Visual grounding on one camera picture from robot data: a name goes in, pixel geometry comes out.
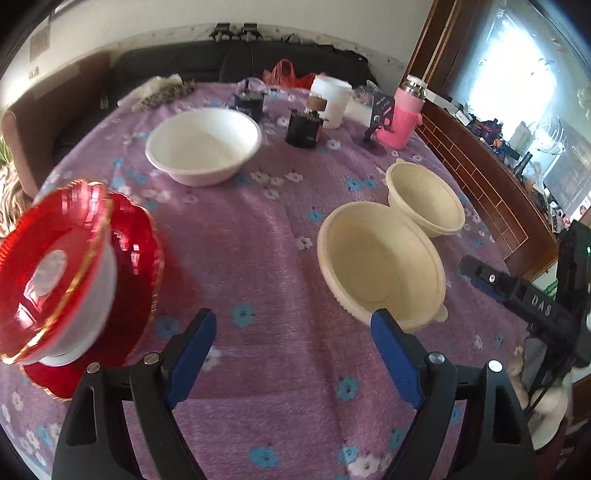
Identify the red plate gold rim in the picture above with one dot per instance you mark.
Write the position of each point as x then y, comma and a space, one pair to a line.
46, 258
134, 263

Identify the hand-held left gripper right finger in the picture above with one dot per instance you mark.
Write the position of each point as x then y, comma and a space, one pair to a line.
397, 360

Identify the cream plastic bowl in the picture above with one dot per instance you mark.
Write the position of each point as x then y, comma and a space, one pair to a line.
378, 258
425, 198

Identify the red plastic bag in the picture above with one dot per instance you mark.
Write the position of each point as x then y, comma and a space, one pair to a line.
284, 74

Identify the clear plastic bag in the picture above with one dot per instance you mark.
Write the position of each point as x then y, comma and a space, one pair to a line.
364, 90

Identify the black round device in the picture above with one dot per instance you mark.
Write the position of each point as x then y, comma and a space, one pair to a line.
249, 101

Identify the black sofa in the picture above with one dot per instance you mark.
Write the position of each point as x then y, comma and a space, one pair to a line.
184, 60

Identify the white foam bowl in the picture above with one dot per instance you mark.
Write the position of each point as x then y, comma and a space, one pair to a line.
203, 143
92, 314

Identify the person's right hand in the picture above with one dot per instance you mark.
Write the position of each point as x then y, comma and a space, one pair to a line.
549, 410

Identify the black phone stand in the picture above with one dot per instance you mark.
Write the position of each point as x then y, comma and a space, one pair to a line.
378, 115

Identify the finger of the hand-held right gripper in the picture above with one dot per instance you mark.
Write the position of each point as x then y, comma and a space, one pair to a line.
489, 276
490, 294

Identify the patterned blanket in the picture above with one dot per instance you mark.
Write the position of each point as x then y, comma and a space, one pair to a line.
14, 198

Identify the dark bottle brown cap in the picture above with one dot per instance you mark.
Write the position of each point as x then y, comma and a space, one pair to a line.
302, 131

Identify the purple floral tablecloth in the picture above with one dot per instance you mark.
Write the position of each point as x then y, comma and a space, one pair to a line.
268, 230

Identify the wooden cabinet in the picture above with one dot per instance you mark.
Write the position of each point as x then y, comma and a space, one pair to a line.
485, 161

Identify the pink wall panel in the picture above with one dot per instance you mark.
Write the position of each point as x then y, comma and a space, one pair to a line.
40, 44

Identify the black wall charger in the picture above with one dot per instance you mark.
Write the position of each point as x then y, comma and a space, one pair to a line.
221, 32
251, 31

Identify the leopard print cloth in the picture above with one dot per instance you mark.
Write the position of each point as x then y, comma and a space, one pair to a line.
166, 92

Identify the white flat box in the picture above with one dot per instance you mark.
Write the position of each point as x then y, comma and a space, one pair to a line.
438, 97

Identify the pink thermos knit sleeve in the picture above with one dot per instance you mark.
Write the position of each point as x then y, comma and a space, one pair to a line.
404, 120

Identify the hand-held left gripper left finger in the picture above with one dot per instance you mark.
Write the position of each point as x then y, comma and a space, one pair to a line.
194, 360

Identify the white plastic jar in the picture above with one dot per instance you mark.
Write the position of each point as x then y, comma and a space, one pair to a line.
334, 99

